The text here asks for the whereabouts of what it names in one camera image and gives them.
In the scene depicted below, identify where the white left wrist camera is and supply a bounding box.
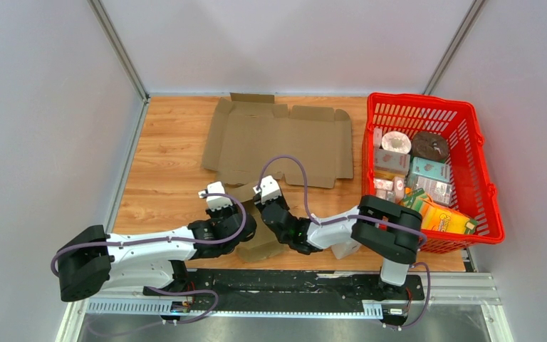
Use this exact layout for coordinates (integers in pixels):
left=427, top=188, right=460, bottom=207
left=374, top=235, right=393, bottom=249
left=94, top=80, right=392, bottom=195
left=198, top=182, right=234, bottom=211

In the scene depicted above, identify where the pink grey snack box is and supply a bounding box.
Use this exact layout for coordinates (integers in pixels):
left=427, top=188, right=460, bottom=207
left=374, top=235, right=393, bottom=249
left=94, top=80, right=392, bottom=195
left=373, top=149, right=410, bottom=178

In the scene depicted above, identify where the large flat cardboard sheet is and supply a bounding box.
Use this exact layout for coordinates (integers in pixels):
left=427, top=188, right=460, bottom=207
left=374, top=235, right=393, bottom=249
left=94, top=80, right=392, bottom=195
left=201, top=93, right=354, bottom=189

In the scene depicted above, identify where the brown round chocolate pastry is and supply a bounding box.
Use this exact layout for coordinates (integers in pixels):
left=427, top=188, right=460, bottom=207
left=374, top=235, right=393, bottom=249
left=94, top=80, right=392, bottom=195
left=411, top=131, right=450, bottom=162

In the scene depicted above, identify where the green snack packet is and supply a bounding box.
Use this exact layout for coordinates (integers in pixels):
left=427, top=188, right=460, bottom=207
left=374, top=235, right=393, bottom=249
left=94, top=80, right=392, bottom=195
left=399, top=188, right=432, bottom=212

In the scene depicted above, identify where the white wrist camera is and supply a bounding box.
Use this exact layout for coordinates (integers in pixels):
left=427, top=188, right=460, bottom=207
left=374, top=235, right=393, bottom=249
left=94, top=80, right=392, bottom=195
left=253, top=175, right=282, bottom=204
left=198, top=182, right=234, bottom=211

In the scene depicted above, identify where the white printed snack box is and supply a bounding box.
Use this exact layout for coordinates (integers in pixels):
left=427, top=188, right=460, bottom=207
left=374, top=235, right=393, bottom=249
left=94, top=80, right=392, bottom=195
left=407, top=176, right=453, bottom=207

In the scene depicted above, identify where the small brown cardboard box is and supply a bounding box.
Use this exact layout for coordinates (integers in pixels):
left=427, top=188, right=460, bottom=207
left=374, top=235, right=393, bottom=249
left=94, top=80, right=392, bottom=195
left=229, top=184, right=286, bottom=263

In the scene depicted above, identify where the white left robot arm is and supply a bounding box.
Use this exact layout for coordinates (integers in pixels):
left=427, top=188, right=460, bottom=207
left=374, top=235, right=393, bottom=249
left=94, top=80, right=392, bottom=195
left=52, top=206, right=257, bottom=302

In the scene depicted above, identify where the white bottle black cap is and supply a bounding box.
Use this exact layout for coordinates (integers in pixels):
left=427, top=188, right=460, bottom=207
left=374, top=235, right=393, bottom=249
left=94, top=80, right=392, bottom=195
left=330, top=239, right=362, bottom=259

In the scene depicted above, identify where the teal snack box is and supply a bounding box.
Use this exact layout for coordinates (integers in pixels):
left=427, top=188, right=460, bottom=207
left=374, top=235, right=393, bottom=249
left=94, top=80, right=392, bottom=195
left=407, top=157, right=451, bottom=183

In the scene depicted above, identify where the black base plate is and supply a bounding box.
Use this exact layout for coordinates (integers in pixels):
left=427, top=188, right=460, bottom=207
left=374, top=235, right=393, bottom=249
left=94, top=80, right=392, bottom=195
left=163, top=269, right=425, bottom=314

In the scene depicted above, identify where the pink white small packet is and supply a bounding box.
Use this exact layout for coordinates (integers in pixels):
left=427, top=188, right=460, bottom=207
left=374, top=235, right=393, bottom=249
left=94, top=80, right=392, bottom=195
left=373, top=177, right=409, bottom=203

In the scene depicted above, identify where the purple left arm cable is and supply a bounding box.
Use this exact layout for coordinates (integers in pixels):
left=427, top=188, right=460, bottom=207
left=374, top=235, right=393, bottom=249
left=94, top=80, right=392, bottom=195
left=49, top=191, right=251, bottom=338

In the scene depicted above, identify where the white tissue roll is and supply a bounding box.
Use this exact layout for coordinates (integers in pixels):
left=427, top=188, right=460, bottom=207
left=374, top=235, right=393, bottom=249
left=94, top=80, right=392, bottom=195
left=381, top=131, right=412, bottom=154

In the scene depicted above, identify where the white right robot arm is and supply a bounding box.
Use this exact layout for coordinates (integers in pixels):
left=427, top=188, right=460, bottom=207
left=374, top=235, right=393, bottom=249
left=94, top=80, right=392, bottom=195
left=254, top=195, right=427, bottom=299

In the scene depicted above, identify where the yellow orange snack box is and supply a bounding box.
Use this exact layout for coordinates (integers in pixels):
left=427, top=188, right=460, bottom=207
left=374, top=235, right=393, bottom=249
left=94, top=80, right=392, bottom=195
left=420, top=200, right=479, bottom=234

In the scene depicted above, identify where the red plastic basket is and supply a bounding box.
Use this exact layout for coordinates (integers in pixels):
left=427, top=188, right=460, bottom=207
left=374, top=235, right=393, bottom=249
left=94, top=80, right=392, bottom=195
left=362, top=93, right=505, bottom=254

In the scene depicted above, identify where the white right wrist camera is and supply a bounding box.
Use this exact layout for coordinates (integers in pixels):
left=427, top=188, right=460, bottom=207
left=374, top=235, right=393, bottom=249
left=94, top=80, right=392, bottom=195
left=253, top=175, right=282, bottom=204

